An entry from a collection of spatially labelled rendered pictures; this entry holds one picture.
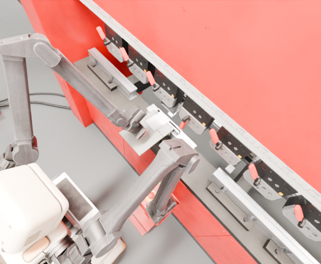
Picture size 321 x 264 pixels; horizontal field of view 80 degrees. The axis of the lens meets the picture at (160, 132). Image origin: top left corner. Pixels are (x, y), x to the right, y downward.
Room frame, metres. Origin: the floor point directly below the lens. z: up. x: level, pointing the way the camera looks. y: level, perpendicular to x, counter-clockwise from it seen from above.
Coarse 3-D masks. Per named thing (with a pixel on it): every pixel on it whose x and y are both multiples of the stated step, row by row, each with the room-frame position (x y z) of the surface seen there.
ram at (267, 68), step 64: (128, 0) 0.79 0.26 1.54; (192, 0) 0.62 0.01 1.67; (256, 0) 0.53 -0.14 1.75; (320, 0) 0.46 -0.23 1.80; (192, 64) 0.58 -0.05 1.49; (256, 64) 0.48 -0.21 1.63; (320, 64) 0.41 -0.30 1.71; (256, 128) 0.41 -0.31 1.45; (320, 128) 0.35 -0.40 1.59; (320, 192) 0.25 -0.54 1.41
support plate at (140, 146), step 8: (152, 112) 0.67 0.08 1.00; (160, 128) 0.58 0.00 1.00; (168, 128) 0.59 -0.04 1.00; (128, 136) 0.47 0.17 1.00; (144, 136) 0.50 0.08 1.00; (152, 136) 0.51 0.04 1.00; (160, 136) 0.53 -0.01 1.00; (136, 144) 0.44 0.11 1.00; (144, 144) 0.45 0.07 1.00; (152, 144) 0.46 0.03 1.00; (136, 152) 0.39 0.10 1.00
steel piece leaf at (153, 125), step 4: (152, 116) 0.64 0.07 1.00; (156, 116) 0.65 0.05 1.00; (144, 120) 0.59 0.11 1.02; (148, 120) 0.61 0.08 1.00; (152, 120) 0.61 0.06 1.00; (156, 120) 0.62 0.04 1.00; (160, 120) 0.63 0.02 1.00; (148, 124) 0.58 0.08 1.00; (152, 124) 0.59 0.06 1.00; (156, 124) 0.60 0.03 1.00; (160, 124) 0.60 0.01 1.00; (152, 128) 0.56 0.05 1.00; (156, 128) 0.57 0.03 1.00
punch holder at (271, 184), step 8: (248, 168) 0.38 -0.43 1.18; (256, 168) 0.34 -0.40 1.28; (264, 168) 0.34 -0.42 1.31; (248, 176) 0.33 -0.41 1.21; (264, 176) 0.32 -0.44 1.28; (272, 176) 0.31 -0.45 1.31; (280, 176) 0.31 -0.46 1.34; (264, 184) 0.30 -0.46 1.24; (272, 184) 0.30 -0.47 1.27; (280, 184) 0.29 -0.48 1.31; (288, 184) 0.28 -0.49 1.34; (264, 192) 0.28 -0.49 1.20; (272, 192) 0.28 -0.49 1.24; (288, 192) 0.27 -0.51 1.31; (296, 192) 0.26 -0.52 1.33
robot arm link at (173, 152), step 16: (160, 144) 0.25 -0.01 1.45; (176, 144) 0.27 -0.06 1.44; (160, 160) 0.21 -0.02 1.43; (176, 160) 0.21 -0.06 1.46; (144, 176) 0.16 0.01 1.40; (160, 176) 0.17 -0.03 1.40; (128, 192) 0.11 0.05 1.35; (144, 192) 0.12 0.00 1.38; (112, 208) 0.06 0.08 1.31; (128, 208) 0.07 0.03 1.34; (112, 224) 0.02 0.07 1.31; (112, 240) -0.02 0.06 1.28; (96, 256) -0.07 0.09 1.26
